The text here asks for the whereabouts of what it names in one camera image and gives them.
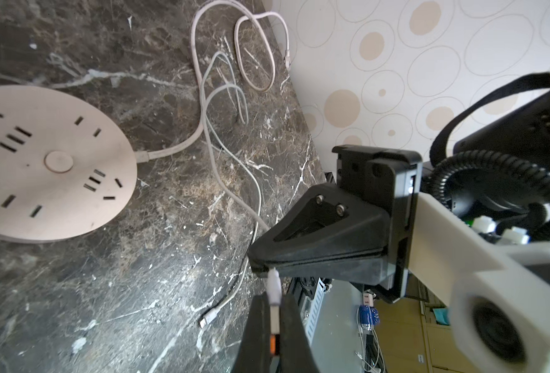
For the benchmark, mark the round pink power strip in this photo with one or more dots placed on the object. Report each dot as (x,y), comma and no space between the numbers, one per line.
(66,168)

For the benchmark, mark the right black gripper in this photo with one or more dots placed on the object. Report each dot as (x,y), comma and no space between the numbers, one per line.
(363,236)

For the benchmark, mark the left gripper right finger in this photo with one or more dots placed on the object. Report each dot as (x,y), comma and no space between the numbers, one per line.
(295,351)

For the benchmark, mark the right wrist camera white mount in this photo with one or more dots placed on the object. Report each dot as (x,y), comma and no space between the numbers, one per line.
(465,271)

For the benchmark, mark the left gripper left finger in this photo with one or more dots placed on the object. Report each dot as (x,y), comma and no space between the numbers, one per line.
(254,351)

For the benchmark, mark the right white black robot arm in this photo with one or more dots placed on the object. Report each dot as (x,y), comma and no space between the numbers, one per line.
(493,159)

